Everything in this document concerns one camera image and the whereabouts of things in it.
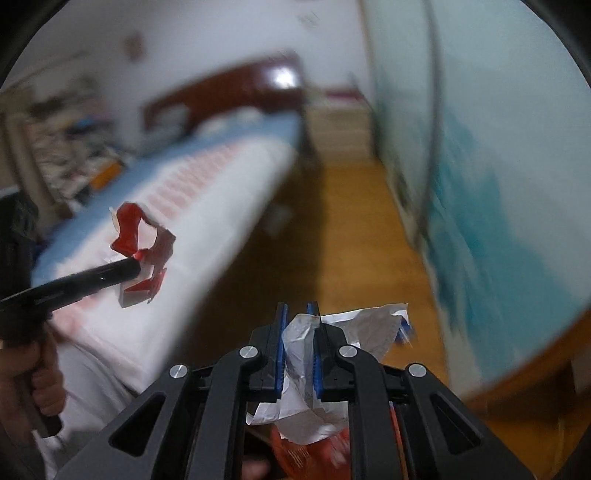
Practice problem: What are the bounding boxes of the red mesh basket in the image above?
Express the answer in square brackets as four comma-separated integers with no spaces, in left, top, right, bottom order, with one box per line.
[272,401,409,480]

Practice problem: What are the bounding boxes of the orange box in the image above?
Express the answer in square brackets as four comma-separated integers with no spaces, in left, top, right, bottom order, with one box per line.
[90,159,126,191]

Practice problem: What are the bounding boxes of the wardrobe door with blue flower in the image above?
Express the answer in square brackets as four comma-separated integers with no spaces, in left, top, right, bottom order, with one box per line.
[425,0,591,403]

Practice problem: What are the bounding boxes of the pale wooden nightstand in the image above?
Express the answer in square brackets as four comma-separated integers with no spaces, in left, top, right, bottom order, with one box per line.
[307,99,375,161]

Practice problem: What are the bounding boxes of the wooden bed with pale sheet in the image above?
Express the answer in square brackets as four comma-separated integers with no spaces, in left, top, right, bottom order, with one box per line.
[30,110,311,394]

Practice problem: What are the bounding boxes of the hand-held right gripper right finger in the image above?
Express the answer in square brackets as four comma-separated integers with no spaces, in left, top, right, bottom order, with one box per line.
[307,302,534,480]

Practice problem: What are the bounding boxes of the cluttered shelf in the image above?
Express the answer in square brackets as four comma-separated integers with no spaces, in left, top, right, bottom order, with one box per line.
[0,76,132,206]

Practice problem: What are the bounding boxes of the wardrobe door with grey flower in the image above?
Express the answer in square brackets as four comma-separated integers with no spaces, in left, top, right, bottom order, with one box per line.
[362,0,438,241]

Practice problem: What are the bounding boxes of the large white paper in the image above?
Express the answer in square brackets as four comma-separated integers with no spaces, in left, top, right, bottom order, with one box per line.
[245,302,411,445]

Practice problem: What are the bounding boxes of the red and white wrapper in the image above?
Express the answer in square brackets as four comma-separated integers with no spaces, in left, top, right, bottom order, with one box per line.
[108,202,177,309]

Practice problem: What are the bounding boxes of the dark red wooden headboard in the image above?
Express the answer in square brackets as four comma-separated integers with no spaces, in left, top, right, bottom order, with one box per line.
[141,51,308,136]

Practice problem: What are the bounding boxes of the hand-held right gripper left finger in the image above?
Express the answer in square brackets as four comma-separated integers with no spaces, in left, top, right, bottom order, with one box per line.
[54,302,289,480]

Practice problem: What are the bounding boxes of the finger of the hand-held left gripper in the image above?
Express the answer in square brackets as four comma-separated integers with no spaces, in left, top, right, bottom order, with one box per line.
[46,257,142,309]

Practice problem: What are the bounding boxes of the person's left hand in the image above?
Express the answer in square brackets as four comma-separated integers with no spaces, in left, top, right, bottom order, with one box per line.
[0,340,66,441]

